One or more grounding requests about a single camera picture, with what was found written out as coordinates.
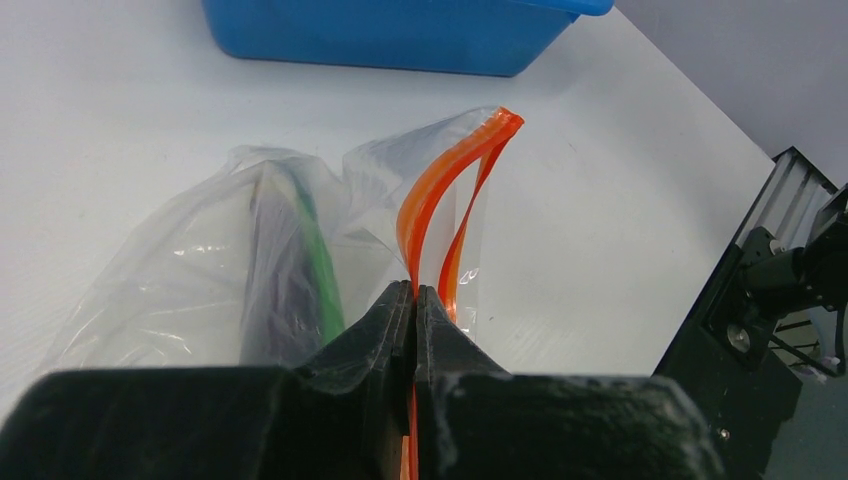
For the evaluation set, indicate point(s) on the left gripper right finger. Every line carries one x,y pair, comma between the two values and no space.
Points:
475,420

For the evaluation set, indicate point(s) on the long green toy bean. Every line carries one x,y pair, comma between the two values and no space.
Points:
325,281

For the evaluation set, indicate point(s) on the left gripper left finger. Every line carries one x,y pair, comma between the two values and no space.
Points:
340,415

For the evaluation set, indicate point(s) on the dark purple toy eggplant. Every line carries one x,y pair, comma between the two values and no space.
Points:
282,319

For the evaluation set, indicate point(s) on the aluminium frame rail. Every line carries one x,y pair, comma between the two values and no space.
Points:
788,201

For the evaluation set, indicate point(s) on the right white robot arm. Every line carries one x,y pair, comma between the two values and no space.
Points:
809,276

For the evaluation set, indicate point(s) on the clear zip bag orange zipper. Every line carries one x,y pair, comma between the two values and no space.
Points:
408,207

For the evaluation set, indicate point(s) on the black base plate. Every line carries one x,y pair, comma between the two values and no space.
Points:
721,358

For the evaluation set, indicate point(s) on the blue plastic bin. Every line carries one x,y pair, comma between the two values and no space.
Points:
488,38

